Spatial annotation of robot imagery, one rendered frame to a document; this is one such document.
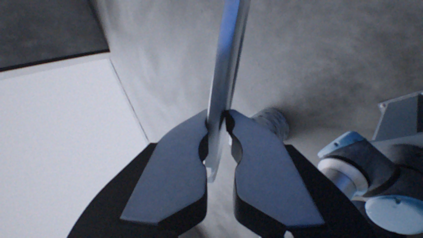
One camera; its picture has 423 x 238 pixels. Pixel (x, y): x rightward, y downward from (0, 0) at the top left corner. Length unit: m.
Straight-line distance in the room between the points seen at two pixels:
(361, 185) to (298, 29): 0.90
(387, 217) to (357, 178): 0.13
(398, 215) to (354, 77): 0.73
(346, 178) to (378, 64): 0.73
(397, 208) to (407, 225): 0.05
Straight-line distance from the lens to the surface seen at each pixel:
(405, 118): 0.91
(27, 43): 4.69
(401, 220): 0.61
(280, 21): 1.26
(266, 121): 1.24
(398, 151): 0.72
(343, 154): 0.53
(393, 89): 1.16
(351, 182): 0.52
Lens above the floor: 1.11
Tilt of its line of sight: 35 degrees down
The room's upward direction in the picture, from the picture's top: 117 degrees counter-clockwise
